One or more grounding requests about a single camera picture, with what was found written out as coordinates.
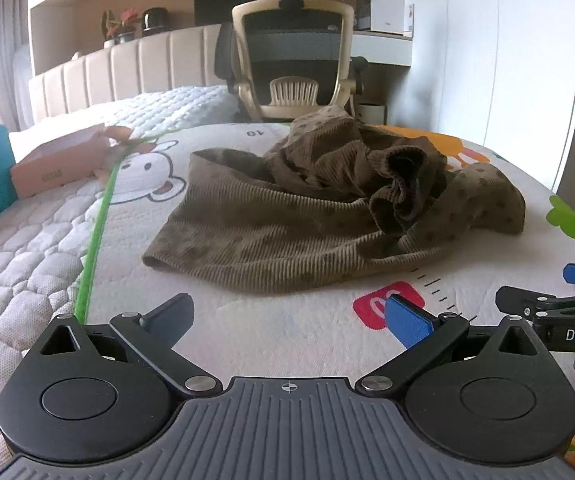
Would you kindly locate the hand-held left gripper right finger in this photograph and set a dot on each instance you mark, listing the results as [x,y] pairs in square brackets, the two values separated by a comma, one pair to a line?
[410,322]

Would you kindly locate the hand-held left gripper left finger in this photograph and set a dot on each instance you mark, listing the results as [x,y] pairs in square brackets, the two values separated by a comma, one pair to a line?
[170,320]

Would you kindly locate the cartoon printed play mat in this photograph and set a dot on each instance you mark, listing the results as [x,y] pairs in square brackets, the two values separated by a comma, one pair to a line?
[287,310]

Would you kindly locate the white quilted mattress pad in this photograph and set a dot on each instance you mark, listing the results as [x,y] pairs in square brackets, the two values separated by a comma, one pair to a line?
[27,260]

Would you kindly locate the pink cardboard box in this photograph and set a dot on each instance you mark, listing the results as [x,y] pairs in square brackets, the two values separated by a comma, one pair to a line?
[52,170]

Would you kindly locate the white wardrobe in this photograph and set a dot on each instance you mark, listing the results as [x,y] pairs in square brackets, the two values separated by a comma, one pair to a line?
[492,60]

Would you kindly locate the beige padded headboard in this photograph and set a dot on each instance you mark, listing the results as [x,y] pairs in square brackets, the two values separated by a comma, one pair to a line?
[132,70]

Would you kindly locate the white desk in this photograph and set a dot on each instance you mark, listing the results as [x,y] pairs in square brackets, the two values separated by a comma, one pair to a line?
[382,50]

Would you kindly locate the beige mesh office chair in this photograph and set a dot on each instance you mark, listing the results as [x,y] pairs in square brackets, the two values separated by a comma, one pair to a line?
[292,45]

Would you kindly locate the green leafy potted plant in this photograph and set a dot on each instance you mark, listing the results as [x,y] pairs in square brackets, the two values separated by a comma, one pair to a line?
[108,25]

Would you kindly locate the black round speaker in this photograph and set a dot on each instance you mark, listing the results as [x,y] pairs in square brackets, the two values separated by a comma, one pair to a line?
[155,19]

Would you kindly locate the small white red carton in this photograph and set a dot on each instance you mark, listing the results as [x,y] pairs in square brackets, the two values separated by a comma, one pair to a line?
[408,20]

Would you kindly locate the red potted plant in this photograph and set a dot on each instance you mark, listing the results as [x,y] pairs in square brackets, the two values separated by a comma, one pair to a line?
[127,20]

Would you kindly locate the white box appliance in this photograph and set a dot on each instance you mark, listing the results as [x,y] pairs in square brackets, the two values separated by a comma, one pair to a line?
[386,2]

